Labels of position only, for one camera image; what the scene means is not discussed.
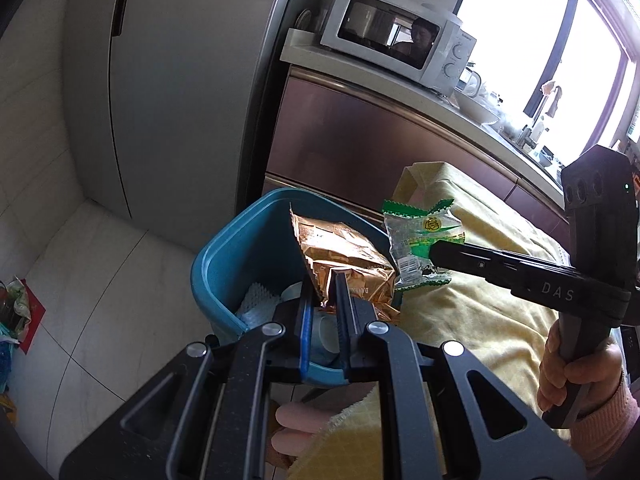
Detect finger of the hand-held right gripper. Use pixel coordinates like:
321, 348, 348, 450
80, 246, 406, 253
429, 241, 513, 291

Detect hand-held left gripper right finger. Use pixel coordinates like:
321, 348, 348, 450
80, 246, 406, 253
334, 270, 586, 480

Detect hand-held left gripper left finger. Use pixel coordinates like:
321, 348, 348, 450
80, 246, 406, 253
60, 290, 321, 480

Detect blue patterned paper cup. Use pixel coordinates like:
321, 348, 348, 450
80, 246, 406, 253
280, 280, 346, 366

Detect white foam fruit net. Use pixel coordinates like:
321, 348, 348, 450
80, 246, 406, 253
235, 282, 281, 326

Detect clear green snack wrapper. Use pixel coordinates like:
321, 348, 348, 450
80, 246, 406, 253
382, 199, 466, 292

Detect large gold snack wrapper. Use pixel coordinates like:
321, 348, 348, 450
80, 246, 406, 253
290, 205, 401, 323

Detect blue plastic bin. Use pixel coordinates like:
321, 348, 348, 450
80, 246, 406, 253
190, 187, 403, 386

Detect person's right forearm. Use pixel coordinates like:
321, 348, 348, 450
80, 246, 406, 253
570, 367, 640, 480

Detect person's right hand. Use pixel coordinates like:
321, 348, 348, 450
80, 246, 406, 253
537, 317, 626, 411

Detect yellow printed tablecloth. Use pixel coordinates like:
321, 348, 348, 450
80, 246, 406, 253
287, 161, 626, 480

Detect pink garment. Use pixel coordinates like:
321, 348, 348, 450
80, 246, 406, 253
272, 402, 331, 466

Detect metal faucet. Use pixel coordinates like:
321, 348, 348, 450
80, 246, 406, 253
522, 85, 563, 147

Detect wide white bowl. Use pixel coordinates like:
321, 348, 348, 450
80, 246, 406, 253
457, 92, 501, 126

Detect pink base cabinets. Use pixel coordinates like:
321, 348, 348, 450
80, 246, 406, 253
262, 65, 571, 246

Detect glass kettle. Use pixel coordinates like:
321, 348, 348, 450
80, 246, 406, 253
457, 62, 483, 98

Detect white microwave oven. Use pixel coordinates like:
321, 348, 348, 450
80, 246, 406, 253
320, 0, 478, 97

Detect kitchen window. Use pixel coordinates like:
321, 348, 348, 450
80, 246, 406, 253
455, 0, 640, 151

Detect kitchen counter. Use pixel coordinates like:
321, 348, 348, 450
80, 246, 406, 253
280, 27, 571, 196

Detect grey refrigerator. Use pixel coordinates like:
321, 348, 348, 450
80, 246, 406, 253
65, 0, 321, 253

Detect pile of paper clutter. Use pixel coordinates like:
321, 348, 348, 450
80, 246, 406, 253
0, 275, 46, 356

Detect blue plastic bag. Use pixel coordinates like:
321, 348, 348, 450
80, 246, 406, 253
0, 335, 16, 392

